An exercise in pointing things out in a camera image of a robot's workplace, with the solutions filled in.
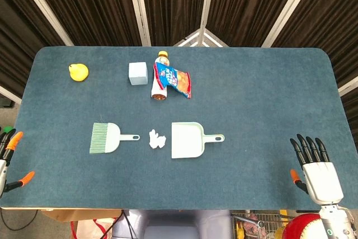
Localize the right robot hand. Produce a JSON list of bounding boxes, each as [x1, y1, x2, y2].
[[290, 134, 344, 206]]

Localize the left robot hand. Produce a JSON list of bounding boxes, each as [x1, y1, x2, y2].
[[0, 128, 36, 198]]

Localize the green hand broom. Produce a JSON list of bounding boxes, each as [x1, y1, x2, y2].
[[89, 122, 140, 155]]

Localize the green plastic dustpan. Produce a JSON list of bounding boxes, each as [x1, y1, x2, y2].
[[171, 122, 225, 159]]

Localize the white paper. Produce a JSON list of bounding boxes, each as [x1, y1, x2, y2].
[[148, 129, 167, 149]]

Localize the red ball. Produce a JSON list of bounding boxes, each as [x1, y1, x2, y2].
[[281, 213, 325, 239]]

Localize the black box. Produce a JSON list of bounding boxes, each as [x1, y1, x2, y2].
[[0, 96, 15, 108]]

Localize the brown cardboard box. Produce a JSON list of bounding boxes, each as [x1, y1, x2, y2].
[[41, 209, 123, 223]]

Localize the red white bag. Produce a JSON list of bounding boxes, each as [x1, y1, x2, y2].
[[70, 218, 120, 239]]

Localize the blue felt table mat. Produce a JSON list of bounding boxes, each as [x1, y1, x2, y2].
[[0, 46, 358, 211]]

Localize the yellow pear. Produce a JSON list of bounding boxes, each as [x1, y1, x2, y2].
[[68, 63, 90, 82]]

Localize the brown curtain panel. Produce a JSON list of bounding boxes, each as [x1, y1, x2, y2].
[[272, 0, 358, 128], [139, 0, 210, 47], [0, 0, 69, 99], [205, 0, 305, 48], [26, 0, 143, 47]]

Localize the grey robot torso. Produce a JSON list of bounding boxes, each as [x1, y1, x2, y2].
[[111, 209, 233, 239]]

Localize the light blue cube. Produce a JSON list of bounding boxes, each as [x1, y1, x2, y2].
[[128, 62, 148, 86]]

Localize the white bottle with yellow cap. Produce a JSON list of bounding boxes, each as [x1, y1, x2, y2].
[[151, 50, 170, 102]]

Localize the blue red snack bag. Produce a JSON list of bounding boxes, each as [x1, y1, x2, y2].
[[153, 62, 192, 100]]

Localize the black floor cable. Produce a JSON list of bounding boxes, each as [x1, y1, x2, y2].
[[0, 208, 39, 230]]

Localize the white partition base rail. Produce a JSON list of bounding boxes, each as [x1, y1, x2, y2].
[[337, 76, 358, 96], [0, 85, 22, 105]]

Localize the black torso cable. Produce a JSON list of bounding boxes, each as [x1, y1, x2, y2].
[[102, 210, 134, 239]]

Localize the white partition foot frame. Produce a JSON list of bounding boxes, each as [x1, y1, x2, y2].
[[172, 27, 230, 48]]

